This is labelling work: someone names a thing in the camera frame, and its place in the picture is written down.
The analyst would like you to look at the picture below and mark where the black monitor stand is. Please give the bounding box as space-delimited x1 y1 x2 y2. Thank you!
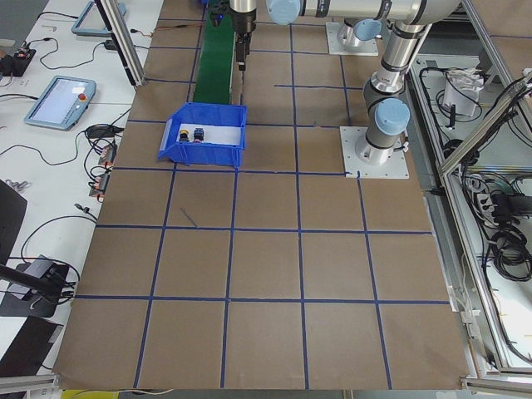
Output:
1 181 69 377

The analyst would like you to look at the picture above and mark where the green conveyor belt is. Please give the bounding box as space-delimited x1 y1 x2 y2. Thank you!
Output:
193 1 234 105

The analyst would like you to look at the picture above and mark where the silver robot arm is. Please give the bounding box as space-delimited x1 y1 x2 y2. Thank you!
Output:
266 1 459 165
337 18 382 47

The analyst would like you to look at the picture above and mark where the left blue plastic bin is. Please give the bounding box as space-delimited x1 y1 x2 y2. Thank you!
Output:
158 102 247 168

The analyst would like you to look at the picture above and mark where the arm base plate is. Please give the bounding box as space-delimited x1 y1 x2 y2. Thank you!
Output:
326 22 378 57
340 126 409 180

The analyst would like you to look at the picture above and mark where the white paper bag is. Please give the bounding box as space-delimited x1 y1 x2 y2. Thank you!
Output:
442 68 484 117

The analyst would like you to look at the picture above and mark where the white foam pad left bin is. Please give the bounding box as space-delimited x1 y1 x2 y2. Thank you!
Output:
176 123 243 145

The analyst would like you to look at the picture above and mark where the teach pendant tablet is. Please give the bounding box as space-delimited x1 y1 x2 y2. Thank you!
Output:
71 1 110 37
23 76 96 131

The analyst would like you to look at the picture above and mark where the red push button switch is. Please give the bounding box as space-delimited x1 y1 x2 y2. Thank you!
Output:
194 127 204 143

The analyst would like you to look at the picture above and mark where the yellow push button switch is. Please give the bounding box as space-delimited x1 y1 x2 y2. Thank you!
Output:
179 130 190 142

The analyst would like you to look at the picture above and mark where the black power adapter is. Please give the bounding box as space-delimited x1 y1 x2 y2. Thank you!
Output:
104 40 117 51

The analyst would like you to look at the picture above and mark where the far teach pendant tablet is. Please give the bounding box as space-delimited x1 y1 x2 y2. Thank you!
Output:
71 1 110 37

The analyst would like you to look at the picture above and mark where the aluminium frame post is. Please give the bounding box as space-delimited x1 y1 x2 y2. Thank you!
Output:
95 0 145 87

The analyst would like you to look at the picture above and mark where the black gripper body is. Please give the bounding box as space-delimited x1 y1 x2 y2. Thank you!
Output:
231 10 255 33

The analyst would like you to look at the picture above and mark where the near teach pendant tablet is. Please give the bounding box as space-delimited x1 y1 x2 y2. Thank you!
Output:
23 76 96 131

